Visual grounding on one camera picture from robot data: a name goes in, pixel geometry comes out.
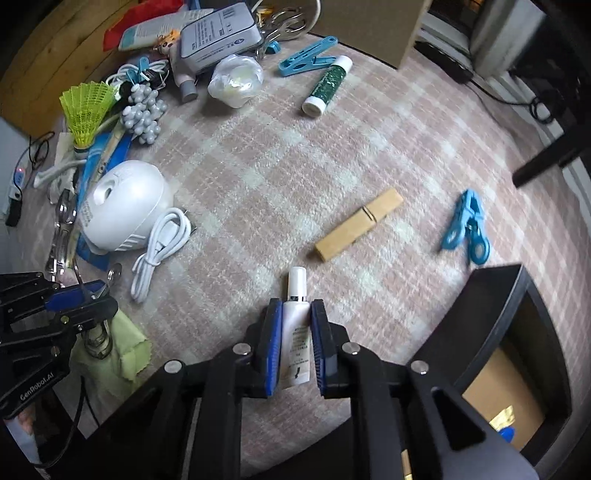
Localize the brown cardboard piece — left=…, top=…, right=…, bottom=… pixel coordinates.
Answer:
left=462, top=348, right=546, bottom=450

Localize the grey bead cluster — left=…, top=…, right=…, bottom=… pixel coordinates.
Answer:
left=121, top=83, right=168, bottom=145

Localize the black table leg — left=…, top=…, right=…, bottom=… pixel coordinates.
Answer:
left=512, top=134, right=591, bottom=188

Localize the black power strip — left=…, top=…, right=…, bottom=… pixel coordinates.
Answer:
left=413, top=41, right=475, bottom=84

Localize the shiny metal clasp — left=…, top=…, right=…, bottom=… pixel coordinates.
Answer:
left=44, top=189, right=79, bottom=275

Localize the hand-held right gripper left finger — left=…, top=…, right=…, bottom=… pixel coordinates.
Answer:
left=69, top=298, right=283, bottom=480

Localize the wooden board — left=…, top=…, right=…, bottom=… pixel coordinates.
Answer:
left=0, top=0, right=153, bottom=134

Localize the yellow shuttlecock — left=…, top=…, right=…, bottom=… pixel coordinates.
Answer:
left=60, top=82, right=122, bottom=160

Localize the cartoon figure keychain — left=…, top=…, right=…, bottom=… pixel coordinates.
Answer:
left=154, top=28, right=182, bottom=58

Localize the white power strip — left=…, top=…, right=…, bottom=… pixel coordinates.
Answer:
left=4, top=152, right=31, bottom=227

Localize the white squeeze bottle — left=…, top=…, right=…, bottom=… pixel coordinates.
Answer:
left=117, top=7, right=218, bottom=51

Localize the white power adapter box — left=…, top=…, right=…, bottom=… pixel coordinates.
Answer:
left=168, top=2, right=260, bottom=104

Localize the white usb cable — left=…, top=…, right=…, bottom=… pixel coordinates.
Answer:
left=130, top=208, right=194, bottom=303

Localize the metal clamp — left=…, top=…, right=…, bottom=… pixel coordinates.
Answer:
left=254, top=7, right=308, bottom=44

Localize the white cable bundle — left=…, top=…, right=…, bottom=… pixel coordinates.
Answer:
left=106, top=58, right=169, bottom=88

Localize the small white tube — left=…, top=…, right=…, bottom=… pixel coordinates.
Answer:
left=278, top=267, right=311, bottom=388

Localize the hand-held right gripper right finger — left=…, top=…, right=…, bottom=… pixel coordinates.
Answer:
left=311, top=299, right=541, bottom=480

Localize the green glue stick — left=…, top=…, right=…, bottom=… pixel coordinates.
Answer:
left=301, top=55, right=354, bottom=118

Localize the white cord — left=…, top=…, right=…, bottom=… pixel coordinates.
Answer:
left=34, top=157, right=86, bottom=190

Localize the white round device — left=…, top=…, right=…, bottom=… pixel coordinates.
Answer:
left=76, top=160, right=175, bottom=252

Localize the wooden clothespin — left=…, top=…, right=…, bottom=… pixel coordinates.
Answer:
left=315, top=187, right=404, bottom=263

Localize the red snack bag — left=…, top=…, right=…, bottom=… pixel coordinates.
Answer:
left=102, top=0, right=185, bottom=51

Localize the small glass bottle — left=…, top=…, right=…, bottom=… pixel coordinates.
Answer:
left=83, top=323, right=114, bottom=361

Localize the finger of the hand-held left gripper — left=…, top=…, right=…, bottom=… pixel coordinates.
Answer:
left=0, top=272, right=106, bottom=324
left=0, top=298, right=118, bottom=370

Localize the brown cardboard box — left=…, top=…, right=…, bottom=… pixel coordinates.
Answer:
left=318, top=0, right=432, bottom=70

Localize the green cloth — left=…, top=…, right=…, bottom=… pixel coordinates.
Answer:
left=69, top=308, right=152, bottom=402

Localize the thin black cable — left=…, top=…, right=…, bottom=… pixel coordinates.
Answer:
left=28, top=131, right=56, bottom=188

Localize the black bin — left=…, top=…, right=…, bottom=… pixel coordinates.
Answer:
left=409, top=264, right=578, bottom=467

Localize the pink plaid covered desktop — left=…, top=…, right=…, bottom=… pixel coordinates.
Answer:
left=9, top=32, right=568, bottom=462

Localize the clear plastic wrapped item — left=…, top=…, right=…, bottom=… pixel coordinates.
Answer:
left=207, top=54, right=265, bottom=109

